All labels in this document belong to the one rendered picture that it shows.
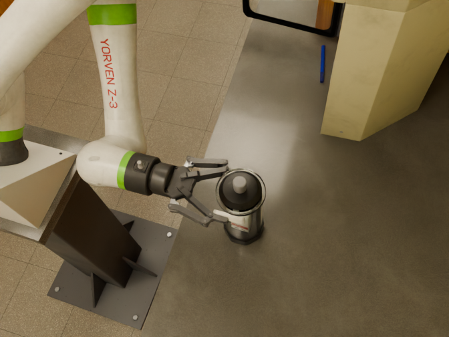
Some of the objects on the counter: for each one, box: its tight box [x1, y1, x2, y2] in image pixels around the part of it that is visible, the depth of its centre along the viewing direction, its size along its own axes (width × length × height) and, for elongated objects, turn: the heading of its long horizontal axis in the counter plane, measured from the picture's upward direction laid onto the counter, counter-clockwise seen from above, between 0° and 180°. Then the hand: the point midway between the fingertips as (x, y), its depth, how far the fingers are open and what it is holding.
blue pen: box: [320, 45, 325, 83], centre depth 139 cm, size 1×14×1 cm, turn 175°
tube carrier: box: [215, 169, 266, 240], centre depth 106 cm, size 11×11×21 cm
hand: (240, 198), depth 101 cm, fingers closed on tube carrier, 9 cm apart
